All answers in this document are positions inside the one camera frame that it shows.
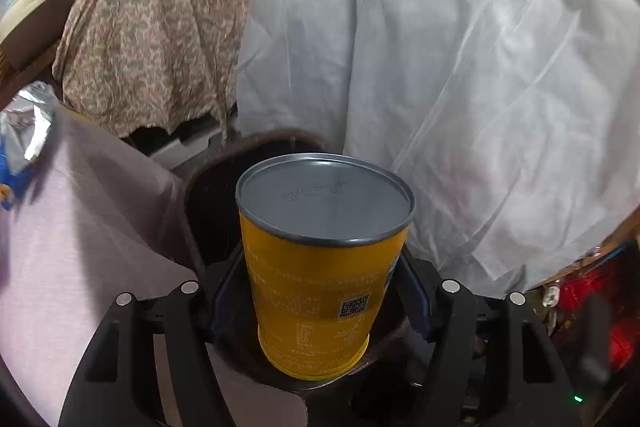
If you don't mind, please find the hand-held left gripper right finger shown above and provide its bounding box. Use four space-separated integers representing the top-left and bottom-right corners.
395 254 583 427

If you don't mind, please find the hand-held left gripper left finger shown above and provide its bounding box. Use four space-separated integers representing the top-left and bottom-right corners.
57 252 251 427

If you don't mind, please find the yellow cylindrical can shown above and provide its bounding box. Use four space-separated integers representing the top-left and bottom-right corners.
235 153 416 381

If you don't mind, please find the dark brown trash bin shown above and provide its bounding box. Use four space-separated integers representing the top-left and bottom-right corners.
183 129 481 413

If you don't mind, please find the white cloth cover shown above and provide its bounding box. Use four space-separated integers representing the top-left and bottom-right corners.
235 0 640 293

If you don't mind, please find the silver snack bag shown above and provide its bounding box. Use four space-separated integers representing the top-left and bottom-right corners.
0 82 58 210

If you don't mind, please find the floral patterned cloth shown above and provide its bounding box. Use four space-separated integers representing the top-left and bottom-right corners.
52 0 250 142

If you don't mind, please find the wooden sink counter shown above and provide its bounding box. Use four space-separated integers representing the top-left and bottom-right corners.
0 0 83 110

